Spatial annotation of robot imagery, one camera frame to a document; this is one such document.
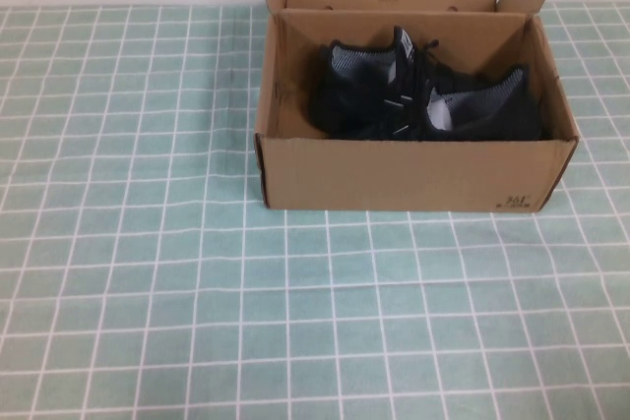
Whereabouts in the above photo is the brown cardboard shoe box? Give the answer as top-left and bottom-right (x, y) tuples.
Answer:
(253, 0), (580, 212)

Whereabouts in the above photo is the black knit sneaker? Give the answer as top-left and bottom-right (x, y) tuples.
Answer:
(314, 25), (473, 139)
(353, 64), (547, 142)

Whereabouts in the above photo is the green white checked tablecloth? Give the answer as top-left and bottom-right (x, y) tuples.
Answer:
(0, 2), (630, 420)

